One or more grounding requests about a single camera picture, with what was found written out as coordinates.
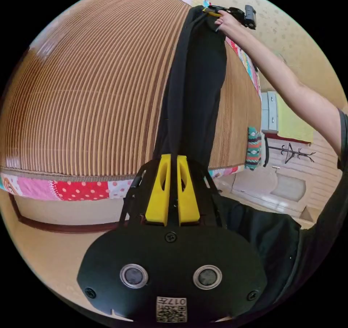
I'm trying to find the light blue cupboard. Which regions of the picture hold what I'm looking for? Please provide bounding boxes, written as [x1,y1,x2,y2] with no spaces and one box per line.
[260,91,279,133]

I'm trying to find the person's right hand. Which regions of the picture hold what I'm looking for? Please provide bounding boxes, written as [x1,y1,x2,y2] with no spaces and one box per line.
[214,9,241,37]

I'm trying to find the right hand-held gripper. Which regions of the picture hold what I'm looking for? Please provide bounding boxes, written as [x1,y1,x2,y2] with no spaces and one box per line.
[203,5,247,28]

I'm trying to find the person's body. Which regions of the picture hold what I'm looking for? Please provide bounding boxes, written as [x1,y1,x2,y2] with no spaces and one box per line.
[215,107,348,324]

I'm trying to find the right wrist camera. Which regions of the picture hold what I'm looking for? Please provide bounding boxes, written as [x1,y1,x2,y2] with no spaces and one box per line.
[244,4,257,30]

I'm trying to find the bed with woven mat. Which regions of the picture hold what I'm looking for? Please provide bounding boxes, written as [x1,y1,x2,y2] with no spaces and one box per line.
[0,0,263,202]

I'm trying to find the black pants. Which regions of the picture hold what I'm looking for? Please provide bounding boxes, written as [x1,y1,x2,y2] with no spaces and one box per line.
[153,5,228,168]

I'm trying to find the black coat rack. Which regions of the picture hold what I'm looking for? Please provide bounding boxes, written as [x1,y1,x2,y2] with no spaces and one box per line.
[267,142,316,166]

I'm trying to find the person's right forearm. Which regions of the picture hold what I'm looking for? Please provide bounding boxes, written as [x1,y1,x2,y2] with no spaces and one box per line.
[226,25,344,155]

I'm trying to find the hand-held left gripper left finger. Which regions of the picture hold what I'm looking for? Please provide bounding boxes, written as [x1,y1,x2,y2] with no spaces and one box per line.
[145,154,172,226]

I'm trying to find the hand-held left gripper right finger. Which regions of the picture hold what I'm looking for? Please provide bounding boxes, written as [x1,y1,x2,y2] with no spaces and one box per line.
[177,155,201,224]

